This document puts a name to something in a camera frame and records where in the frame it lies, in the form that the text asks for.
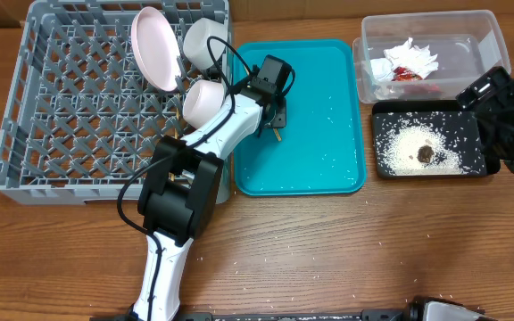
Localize grey dishwasher rack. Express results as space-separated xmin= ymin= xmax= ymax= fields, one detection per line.
xmin=0 ymin=0 xmax=230 ymax=205

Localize wooden chopstick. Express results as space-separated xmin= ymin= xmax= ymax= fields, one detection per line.
xmin=273 ymin=128 xmax=282 ymax=142
xmin=172 ymin=95 xmax=182 ymax=139

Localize black food waste tray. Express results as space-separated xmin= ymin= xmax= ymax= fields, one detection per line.
xmin=371 ymin=98 xmax=502 ymax=180

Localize pink bowl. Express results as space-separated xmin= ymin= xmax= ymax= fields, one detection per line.
xmin=183 ymin=79 xmax=224 ymax=128

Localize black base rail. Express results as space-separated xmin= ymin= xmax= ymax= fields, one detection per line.
xmin=89 ymin=307 xmax=410 ymax=321

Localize brown food scrap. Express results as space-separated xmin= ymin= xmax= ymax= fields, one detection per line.
xmin=417 ymin=145 xmax=435 ymax=164

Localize teal plastic tray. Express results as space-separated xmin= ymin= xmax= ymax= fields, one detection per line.
xmin=233 ymin=39 xmax=367 ymax=196

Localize grey-white bowl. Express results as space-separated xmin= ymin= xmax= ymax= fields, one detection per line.
xmin=183 ymin=18 xmax=228 ymax=70

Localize clear plastic bin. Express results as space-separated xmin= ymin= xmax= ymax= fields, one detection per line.
xmin=352 ymin=10 xmax=511 ymax=104

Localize white napkin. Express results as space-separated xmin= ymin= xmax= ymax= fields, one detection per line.
xmin=370 ymin=37 xmax=439 ymax=82

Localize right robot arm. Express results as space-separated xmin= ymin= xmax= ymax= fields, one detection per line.
xmin=403 ymin=67 xmax=514 ymax=175

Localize pile of rice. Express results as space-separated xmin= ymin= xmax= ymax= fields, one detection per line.
xmin=377 ymin=111 xmax=484 ymax=176

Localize pink round plate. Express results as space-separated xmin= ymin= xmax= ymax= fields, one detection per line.
xmin=130 ymin=6 xmax=181 ymax=92

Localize red snack wrapper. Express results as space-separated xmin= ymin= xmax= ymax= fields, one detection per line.
xmin=392 ymin=67 xmax=440 ymax=95

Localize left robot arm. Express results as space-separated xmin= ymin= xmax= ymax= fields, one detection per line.
xmin=127 ymin=55 xmax=295 ymax=320

